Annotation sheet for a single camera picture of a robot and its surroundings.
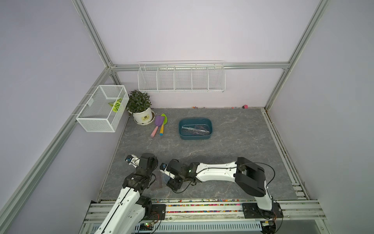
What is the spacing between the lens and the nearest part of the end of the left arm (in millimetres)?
551

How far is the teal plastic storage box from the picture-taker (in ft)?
3.42

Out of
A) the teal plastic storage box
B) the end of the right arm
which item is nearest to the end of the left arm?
the end of the right arm

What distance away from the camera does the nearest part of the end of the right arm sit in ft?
1.99

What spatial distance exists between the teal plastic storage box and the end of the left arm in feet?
1.35

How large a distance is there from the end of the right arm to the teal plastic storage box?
34 cm
